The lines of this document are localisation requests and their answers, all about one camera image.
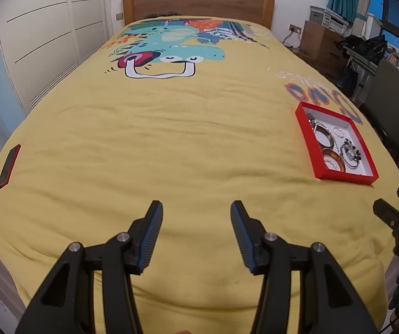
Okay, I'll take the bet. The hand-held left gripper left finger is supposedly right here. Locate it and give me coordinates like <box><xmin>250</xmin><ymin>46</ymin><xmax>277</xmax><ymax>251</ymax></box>
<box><xmin>20</xmin><ymin>200</ymin><xmax>164</xmax><ymax>334</ymax></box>

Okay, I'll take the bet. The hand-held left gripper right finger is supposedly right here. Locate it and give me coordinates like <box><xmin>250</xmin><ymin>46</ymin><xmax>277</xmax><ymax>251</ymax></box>
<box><xmin>230</xmin><ymin>200</ymin><xmax>379</xmax><ymax>334</ymax></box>

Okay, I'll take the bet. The amber bangle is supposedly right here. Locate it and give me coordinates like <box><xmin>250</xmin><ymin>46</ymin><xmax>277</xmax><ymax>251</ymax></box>
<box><xmin>322</xmin><ymin>148</ymin><xmax>347</xmax><ymax>172</ymax></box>

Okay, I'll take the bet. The turquoise and brown beaded bracelet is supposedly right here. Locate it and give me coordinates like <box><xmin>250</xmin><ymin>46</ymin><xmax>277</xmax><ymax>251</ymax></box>
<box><xmin>340</xmin><ymin>139</ymin><xmax>362</xmax><ymax>157</ymax></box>

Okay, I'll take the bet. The dark tortoiseshell bangle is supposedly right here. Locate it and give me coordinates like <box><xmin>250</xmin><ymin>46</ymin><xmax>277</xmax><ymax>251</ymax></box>
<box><xmin>315</xmin><ymin>125</ymin><xmax>336</xmax><ymax>149</ymax></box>

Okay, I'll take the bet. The red jewelry box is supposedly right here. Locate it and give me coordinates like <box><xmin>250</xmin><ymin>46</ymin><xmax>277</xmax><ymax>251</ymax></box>
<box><xmin>294</xmin><ymin>102</ymin><xmax>379</xmax><ymax>185</ymax></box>

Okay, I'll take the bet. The yellow printed blanket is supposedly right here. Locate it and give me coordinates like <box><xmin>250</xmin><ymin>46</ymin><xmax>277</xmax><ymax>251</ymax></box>
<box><xmin>0</xmin><ymin>17</ymin><xmax>399</xmax><ymax>334</ymax></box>

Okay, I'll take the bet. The grey office chair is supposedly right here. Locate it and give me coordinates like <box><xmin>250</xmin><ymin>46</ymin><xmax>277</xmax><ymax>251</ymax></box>
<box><xmin>359</xmin><ymin>59</ymin><xmax>399</xmax><ymax>168</ymax></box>

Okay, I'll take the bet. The phone in red case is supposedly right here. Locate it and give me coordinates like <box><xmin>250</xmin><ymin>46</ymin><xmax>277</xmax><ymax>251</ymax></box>
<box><xmin>0</xmin><ymin>144</ymin><xmax>22</xmax><ymax>186</ymax></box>

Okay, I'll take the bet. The brown wooden nightstand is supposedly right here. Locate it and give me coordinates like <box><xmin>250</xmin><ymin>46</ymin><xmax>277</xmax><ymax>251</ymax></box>
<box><xmin>300</xmin><ymin>21</ymin><xmax>346</xmax><ymax>77</ymax></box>

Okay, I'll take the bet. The white printer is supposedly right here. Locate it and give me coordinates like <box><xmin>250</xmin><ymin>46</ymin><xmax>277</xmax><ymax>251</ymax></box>
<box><xmin>309</xmin><ymin>6</ymin><xmax>348</xmax><ymax>28</ymax></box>

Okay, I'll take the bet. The white wardrobe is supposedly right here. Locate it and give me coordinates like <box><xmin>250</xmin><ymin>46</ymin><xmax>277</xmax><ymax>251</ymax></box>
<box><xmin>0</xmin><ymin>0</ymin><xmax>112</xmax><ymax>108</ymax></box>

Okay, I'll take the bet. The wooden headboard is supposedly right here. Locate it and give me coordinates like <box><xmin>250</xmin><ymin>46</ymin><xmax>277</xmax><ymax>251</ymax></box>
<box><xmin>122</xmin><ymin>0</ymin><xmax>276</xmax><ymax>30</ymax></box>

